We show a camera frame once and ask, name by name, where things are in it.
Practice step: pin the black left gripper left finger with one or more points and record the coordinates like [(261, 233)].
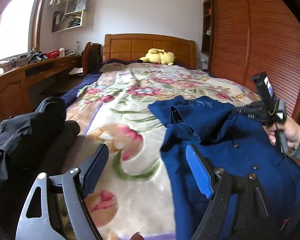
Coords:
[(40, 218)]

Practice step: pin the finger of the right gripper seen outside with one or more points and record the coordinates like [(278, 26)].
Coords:
[(247, 111)]

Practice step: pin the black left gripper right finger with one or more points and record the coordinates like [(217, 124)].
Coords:
[(250, 189)]

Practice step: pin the blue wool coat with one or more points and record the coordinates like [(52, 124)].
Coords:
[(231, 141)]

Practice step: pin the black folded clothes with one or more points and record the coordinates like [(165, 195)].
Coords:
[(26, 139)]

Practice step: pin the person's right hand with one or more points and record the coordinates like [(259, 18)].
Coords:
[(291, 130)]

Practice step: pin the floral bed blanket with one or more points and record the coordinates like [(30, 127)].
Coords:
[(133, 193)]

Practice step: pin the wooden louvered wardrobe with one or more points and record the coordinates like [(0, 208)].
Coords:
[(245, 37)]

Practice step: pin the yellow plush toy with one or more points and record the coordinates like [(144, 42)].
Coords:
[(159, 56)]

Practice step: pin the navy bed sheet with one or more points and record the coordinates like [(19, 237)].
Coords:
[(71, 96)]

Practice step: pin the wooden desk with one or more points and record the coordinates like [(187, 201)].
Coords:
[(14, 84)]

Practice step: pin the wooden headboard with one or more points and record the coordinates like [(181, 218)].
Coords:
[(129, 47)]

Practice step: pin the wooden chair with dark bag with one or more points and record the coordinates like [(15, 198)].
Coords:
[(91, 58)]

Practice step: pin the red basket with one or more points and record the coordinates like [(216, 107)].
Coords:
[(53, 54)]

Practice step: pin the white wall shelf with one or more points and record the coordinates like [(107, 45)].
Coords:
[(69, 15)]

